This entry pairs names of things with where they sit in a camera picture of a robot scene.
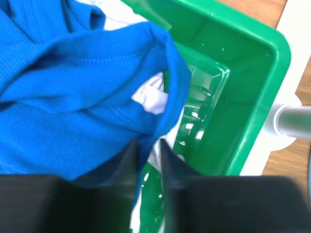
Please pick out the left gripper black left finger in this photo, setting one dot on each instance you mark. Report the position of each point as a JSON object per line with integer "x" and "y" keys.
{"x": 100, "y": 201}

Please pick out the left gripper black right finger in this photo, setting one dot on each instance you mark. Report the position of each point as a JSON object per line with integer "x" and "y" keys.
{"x": 194, "y": 203}

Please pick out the blue tank top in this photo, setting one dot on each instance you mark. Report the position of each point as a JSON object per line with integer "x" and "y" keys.
{"x": 66, "y": 85}

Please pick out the left metal rack pole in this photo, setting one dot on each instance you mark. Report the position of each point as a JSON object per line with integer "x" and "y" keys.
{"x": 295, "y": 122}

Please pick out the green plastic tray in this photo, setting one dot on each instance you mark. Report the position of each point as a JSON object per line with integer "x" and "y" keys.
{"x": 237, "y": 65}

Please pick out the left white rack foot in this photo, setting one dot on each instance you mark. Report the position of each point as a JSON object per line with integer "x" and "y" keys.
{"x": 294, "y": 24}

